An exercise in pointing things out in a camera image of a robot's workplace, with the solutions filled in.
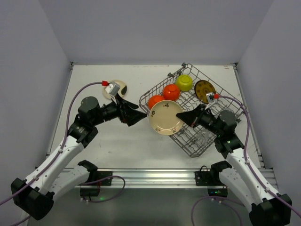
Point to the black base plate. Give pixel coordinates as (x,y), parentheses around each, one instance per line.
(101,175)
(203,178)

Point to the left controller box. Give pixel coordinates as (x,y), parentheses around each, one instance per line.
(89,192)

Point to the controller box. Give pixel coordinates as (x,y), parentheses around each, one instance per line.
(221,192)
(89,192)

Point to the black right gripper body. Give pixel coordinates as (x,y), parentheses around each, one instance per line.
(197,117)

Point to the lime green bowl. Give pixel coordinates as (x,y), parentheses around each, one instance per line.
(184,82)

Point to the orange bowl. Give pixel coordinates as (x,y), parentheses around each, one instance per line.
(171,92)
(155,99)

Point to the clear glass left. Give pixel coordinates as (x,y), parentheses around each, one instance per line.
(201,138)

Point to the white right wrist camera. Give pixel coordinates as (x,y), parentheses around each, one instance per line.
(210,98)

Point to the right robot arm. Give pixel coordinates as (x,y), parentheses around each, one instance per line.
(266,206)

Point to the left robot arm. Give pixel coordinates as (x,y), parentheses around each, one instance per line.
(37,193)

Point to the right controller box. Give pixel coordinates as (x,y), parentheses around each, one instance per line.
(221,192)

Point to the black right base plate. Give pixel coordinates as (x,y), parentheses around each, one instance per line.
(203,178)

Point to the grey wire dish rack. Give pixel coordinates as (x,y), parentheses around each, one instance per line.
(185,138)

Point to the beige plate with black characters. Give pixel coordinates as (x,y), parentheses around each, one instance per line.
(163,117)

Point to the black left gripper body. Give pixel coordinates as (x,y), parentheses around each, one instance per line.
(122,111)

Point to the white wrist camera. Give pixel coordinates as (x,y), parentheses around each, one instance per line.
(210,98)
(112,89)

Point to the aluminium mounting rail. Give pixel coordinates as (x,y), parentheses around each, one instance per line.
(164,178)

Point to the yellow patterned plate dark rim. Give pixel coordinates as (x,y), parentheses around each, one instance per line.
(201,88)

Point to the beige plate with flower print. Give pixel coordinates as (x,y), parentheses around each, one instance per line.
(121,92)

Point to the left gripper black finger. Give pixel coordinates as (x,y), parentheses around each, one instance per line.
(131,116)
(127,103)

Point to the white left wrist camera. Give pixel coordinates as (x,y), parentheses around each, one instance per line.
(112,89)

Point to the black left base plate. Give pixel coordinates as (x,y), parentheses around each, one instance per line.
(101,175)

